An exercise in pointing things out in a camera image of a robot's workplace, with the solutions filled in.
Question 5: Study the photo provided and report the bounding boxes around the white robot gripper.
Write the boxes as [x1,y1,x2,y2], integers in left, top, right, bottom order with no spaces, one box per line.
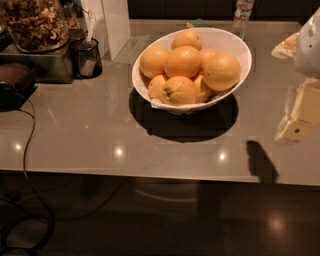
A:
[271,8,320,145]

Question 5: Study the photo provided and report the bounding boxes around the large orange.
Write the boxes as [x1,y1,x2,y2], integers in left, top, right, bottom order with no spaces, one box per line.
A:
[203,53,241,91]

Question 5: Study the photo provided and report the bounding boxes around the white ceramic bowl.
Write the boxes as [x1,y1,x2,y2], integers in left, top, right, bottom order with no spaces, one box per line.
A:
[132,27,252,114]

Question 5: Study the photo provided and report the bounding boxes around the hidden back right orange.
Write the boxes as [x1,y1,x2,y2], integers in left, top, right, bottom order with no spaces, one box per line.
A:
[200,48,219,67]

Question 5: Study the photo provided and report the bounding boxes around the partly hidden lower orange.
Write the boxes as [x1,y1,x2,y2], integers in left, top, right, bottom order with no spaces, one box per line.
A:
[193,75,214,103]

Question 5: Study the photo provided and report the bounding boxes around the centre top orange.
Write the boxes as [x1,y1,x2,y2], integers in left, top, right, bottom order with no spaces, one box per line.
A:
[164,46,202,78]

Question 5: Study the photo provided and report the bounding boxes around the green cloth behind bowl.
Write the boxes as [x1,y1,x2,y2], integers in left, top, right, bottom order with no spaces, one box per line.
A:
[186,19,210,28]

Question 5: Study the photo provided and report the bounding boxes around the top back orange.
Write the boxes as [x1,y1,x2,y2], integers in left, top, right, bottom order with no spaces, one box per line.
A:
[171,30,202,50]

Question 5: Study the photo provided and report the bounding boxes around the small lower left orange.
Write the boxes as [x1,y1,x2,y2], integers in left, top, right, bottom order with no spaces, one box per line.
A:
[148,74,168,100]

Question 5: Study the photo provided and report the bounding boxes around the clear plastic water bottle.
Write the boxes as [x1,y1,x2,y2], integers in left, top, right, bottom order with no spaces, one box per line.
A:
[231,0,255,39]

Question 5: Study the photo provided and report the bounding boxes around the front orange with stem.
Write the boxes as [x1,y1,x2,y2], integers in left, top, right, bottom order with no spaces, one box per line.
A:
[161,76,197,106]

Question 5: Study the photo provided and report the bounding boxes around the white box column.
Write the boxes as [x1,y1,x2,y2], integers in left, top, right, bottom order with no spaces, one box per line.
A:
[81,0,131,60]

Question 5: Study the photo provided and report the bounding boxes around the dark glass cup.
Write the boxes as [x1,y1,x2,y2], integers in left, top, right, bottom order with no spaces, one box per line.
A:
[69,38,102,79]

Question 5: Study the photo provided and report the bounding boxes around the white spoon in cup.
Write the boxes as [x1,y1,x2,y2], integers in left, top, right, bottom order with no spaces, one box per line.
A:
[86,11,96,43]

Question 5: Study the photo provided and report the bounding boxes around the metal tray box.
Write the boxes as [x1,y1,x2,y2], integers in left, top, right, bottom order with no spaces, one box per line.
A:
[0,44,73,84]

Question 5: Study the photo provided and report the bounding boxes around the glass jar of nuts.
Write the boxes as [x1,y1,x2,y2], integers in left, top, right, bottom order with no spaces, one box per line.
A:
[0,0,69,53]

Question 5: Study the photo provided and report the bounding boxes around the black appliance at left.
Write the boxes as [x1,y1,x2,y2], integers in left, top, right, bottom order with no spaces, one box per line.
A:
[0,63,37,111]

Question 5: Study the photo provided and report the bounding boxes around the black power cable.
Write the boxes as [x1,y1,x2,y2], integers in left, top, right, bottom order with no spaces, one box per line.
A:
[0,99,56,256]

